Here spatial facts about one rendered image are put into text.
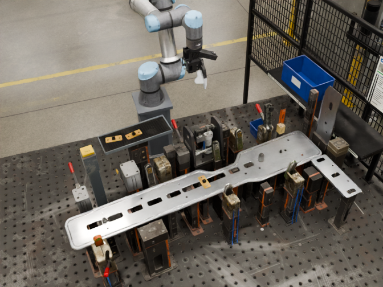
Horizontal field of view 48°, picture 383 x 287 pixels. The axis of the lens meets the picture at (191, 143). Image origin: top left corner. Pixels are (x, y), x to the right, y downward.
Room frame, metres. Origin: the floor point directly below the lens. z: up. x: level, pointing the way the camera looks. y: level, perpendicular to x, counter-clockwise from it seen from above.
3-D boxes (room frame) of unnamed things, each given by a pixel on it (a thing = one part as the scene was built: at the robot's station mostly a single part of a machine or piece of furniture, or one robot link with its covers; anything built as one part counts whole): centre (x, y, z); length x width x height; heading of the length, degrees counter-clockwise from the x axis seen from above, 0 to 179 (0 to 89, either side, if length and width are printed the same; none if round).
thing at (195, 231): (1.38, 0.02, 0.84); 0.17 x 0.06 x 0.29; 24
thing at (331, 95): (1.70, -0.73, 1.17); 0.12 x 0.01 x 0.34; 24
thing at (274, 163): (1.40, -0.04, 1.00); 1.38 x 0.22 x 0.02; 114
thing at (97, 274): (1.16, 0.52, 0.84); 0.18 x 0.06 x 0.29; 24
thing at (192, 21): (1.68, -0.03, 1.74); 0.09 x 0.08 x 0.11; 20
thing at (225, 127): (1.70, -0.18, 0.91); 0.07 x 0.05 x 0.42; 24
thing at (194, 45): (1.67, -0.03, 1.66); 0.08 x 0.08 x 0.05
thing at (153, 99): (1.99, 0.22, 1.15); 0.15 x 0.15 x 0.10
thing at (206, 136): (1.64, -0.06, 0.94); 0.18 x 0.13 x 0.49; 114
